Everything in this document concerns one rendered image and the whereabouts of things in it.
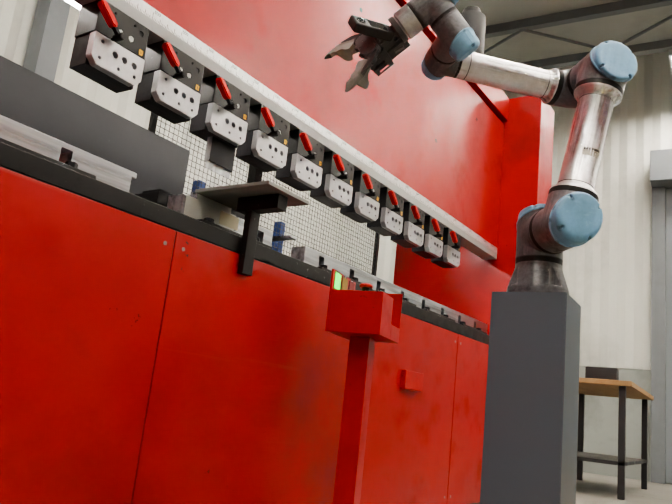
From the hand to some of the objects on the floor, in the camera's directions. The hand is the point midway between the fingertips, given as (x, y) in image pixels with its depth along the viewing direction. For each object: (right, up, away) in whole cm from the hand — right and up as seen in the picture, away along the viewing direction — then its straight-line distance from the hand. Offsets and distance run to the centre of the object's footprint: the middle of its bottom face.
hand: (332, 73), depth 172 cm
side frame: (+64, -183, +194) cm, 274 cm away
